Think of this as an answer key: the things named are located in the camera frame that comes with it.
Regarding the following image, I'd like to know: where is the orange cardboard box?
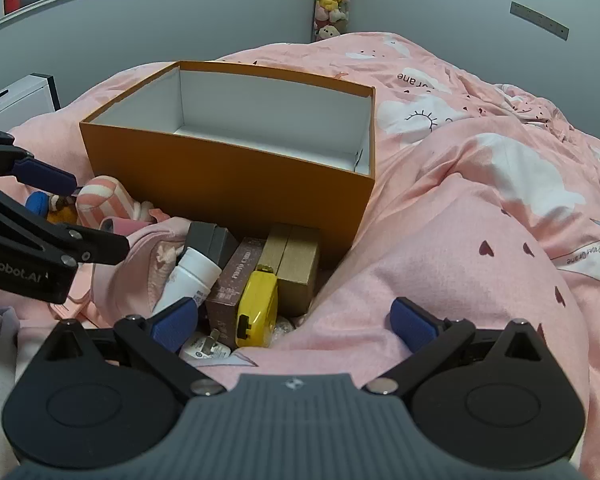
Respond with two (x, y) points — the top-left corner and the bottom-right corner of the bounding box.
(79, 60), (377, 263)

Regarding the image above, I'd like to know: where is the brown card box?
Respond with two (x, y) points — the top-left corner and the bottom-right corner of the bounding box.
(205, 237), (267, 352)

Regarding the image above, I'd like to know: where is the gold box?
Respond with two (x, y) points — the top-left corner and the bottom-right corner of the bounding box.
(256, 223), (322, 317)

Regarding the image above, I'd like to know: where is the white tube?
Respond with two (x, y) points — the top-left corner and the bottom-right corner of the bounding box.
(152, 247), (224, 317)

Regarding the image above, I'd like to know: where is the white charger plug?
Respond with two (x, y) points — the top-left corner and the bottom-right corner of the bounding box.
(179, 329), (234, 362)

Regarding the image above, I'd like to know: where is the grey wall strip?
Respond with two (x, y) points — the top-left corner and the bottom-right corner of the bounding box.
(510, 1), (570, 41)

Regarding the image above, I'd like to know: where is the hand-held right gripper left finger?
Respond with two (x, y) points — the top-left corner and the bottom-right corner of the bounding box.
(42, 296), (228, 402)

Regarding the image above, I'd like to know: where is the sailor plush toy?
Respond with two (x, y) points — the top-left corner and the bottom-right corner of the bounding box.
(25, 191), (81, 226)

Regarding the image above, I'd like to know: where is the white cabinet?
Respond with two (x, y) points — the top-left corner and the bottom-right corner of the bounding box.
(0, 74), (62, 131)

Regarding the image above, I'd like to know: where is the pink striped plush toy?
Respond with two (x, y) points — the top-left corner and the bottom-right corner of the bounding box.
(75, 176), (154, 228)

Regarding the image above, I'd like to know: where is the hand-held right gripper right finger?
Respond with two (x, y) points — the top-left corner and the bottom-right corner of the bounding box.
(362, 297), (548, 396)

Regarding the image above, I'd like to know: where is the pink cloth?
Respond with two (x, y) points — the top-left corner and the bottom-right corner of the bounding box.
(91, 216), (197, 322)

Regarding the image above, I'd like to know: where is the pink printed blanket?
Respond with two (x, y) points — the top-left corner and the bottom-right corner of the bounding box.
(0, 32), (600, 480)

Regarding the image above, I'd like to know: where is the dark grey box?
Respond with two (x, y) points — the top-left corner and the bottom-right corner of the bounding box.
(182, 220), (239, 267)

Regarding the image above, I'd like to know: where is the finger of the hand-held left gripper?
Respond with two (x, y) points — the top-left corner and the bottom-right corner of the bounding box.
(0, 127), (79, 197)
(0, 179), (132, 272)

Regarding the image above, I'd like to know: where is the yellow tape measure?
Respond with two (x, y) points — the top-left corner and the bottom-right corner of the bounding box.
(235, 266), (280, 350)

